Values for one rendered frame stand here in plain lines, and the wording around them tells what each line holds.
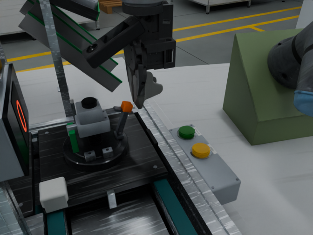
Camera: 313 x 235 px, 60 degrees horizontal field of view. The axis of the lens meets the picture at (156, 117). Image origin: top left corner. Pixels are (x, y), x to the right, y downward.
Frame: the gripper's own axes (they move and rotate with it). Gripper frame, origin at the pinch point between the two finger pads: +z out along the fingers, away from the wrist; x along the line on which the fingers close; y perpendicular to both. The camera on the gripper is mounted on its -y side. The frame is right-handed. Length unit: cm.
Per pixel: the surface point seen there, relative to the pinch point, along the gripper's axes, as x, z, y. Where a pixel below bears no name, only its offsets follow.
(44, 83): 60, 21, -20
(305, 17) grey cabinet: 189, 53, 264
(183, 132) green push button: -1.9, 9.4, 10.8
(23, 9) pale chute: 38.4, -12.4, -18.9
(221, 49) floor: 257, 107, 203
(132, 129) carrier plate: 3.7, 9.6, -0.1
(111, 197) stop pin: -13.2, 10.9, -9.7
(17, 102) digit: -18.2, -15.1, -18.7
